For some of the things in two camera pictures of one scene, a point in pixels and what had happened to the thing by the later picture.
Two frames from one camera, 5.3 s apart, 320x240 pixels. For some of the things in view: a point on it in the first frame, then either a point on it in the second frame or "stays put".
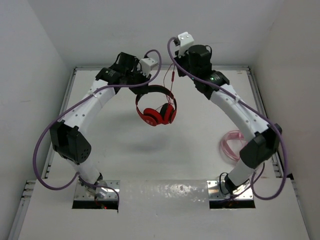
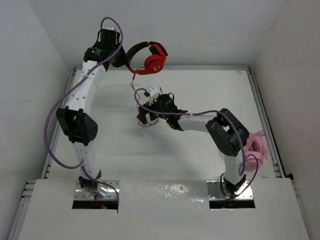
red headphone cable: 173,75 → 137,105
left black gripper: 139,88 → 119,60
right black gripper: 180,59 → 143,112
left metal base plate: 112,193 stays put
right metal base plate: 217,190 stays put
